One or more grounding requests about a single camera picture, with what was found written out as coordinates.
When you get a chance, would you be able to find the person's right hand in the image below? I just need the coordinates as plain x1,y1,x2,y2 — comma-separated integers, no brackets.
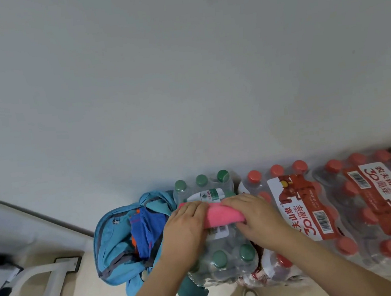
220,189,294,258

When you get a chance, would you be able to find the person's left hand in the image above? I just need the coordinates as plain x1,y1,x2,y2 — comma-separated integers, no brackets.
156,199,218,278

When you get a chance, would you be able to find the blue t-shirt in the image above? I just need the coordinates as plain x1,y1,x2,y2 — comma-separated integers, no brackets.
127,204,173,262

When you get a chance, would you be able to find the orange t-shirt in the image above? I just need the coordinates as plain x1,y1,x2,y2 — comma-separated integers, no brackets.
128,208,146,253

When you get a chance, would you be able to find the light blue backpack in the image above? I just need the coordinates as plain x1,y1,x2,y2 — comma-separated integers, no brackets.
88,186,211,296

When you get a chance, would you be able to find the person's right forearm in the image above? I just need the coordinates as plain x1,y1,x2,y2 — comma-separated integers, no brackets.
271,216,391,296

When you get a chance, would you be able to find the person's left forearm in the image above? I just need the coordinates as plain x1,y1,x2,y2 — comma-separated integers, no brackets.
112,256,197,296

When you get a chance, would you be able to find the stack of water bottle packs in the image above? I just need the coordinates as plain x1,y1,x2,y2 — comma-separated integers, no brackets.
169,143,391,296

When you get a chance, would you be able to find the white panel leaning on wall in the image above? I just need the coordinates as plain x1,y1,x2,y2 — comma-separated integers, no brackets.
0,182,97,263

